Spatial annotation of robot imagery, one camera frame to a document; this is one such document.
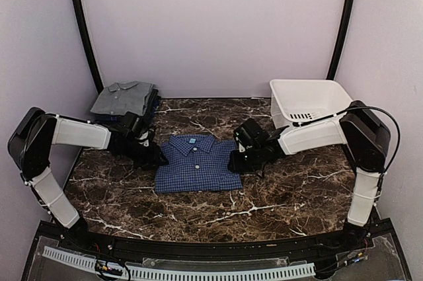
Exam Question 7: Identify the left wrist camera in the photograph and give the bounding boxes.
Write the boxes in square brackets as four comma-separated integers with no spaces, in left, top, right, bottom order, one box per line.
[118,112,155,147]

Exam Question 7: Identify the white slotted cable duct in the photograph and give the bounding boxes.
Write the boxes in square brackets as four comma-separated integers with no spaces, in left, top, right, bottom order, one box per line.
[42,246,315,280]

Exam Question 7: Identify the right black frame post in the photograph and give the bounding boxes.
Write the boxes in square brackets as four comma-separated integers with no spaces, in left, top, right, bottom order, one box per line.
[326,0,354,81]

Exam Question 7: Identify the blue checked long sleeve shirt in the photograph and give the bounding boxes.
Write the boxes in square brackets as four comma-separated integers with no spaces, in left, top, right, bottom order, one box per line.
[155,134,243,194]

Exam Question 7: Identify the black front rail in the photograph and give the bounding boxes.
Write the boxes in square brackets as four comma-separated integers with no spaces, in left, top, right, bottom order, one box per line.
[37,220,392,262]

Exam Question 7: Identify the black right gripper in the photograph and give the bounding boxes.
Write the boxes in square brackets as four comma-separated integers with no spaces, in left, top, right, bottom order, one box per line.
[228,145,264,172]

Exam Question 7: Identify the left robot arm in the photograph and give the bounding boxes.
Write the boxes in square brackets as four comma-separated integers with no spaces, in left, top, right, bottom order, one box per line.
[7,107,168,252]

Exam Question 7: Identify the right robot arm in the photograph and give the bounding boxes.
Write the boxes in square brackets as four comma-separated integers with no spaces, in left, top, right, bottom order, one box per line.
[228,100,396,251]

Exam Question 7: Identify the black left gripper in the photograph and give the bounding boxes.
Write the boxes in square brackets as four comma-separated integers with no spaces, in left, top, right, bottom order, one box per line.
[119,138,169,171]

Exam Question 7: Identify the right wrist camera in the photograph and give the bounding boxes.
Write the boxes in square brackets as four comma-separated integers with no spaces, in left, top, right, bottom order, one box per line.
[233,118,270,153]

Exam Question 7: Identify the grey shirt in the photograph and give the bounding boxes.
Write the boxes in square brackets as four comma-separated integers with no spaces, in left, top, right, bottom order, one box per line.
[90,81,154,116]

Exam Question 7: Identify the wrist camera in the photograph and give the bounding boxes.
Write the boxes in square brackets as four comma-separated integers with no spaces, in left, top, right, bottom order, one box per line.
[233,118,270,153]
[118,112,155,147]

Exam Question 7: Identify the white plastic basket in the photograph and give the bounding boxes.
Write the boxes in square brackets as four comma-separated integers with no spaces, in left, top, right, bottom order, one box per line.
[270,79,353,128]

